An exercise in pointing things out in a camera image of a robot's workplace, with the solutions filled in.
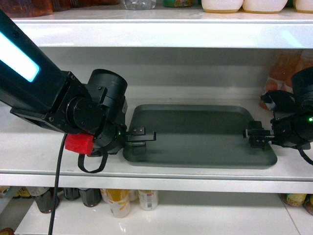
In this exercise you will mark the dark soda bottle left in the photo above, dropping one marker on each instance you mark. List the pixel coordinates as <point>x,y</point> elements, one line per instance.
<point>43,197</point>

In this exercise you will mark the white jar on top shelf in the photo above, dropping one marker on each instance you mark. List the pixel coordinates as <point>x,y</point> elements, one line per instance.
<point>221,6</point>

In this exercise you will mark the yellow white drink can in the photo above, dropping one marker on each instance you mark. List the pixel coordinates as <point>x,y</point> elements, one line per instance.
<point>119,202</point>

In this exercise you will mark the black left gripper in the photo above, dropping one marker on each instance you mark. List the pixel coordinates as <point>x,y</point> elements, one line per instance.
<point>111,137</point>

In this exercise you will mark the grey silver serving tray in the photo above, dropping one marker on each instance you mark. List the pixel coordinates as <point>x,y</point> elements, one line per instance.
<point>205,136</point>

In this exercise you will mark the dark soda bottle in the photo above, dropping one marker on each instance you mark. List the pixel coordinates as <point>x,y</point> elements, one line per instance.
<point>90,196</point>
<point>43,197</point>

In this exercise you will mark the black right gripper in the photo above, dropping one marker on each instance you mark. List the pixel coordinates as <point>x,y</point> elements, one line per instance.
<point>292,125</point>

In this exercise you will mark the dark soda bottle right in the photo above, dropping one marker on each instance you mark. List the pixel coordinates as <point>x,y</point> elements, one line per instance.
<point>90,196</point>

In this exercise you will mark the red block on left wrist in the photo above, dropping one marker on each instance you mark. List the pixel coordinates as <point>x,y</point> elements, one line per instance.
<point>81,143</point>

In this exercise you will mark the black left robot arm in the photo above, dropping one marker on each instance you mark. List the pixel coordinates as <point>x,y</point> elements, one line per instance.
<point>92,115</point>

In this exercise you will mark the white labelled drink can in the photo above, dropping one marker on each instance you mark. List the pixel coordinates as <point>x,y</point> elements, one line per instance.
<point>148,199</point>

